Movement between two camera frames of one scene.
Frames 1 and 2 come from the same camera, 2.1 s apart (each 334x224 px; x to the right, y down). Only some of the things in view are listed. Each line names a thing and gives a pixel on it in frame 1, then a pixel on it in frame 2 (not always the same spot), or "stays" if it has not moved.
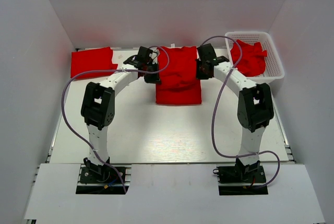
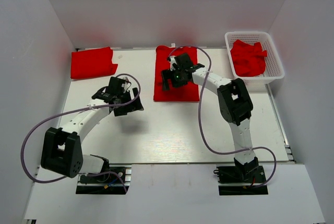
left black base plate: (103, 179) stays
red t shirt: (179, 84) stays
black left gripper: (155, 79) → (118, 112)
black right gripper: (199, 75) → (168, 74)
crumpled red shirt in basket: (252, 61) stays
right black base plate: (241, 180) stays
